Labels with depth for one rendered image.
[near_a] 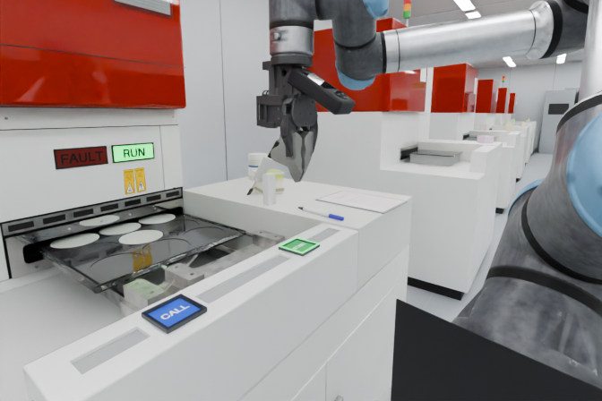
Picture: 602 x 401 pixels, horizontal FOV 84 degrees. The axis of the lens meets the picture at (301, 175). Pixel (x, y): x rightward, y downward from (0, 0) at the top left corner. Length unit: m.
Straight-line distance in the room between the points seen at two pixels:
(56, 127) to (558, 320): 0.97
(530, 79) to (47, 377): 13.50
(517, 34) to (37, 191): 1.02
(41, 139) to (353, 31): 0.72
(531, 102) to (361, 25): 13.00
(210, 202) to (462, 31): 0.76
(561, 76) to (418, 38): 12.94
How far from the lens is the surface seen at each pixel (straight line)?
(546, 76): 13.57
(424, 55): 0.66
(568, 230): 0.38
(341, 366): 0.82
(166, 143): 1.10
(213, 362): 0.49
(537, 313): 0.42
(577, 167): 0.35
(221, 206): 1.00
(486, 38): 0.69
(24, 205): 0.97
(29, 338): 0.80
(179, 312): 0.47
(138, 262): 0.80
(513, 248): 0.47
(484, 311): 0.42
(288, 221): 0.84
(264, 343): 0.55
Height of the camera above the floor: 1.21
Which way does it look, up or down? 10 degrees down
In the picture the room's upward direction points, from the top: straight up
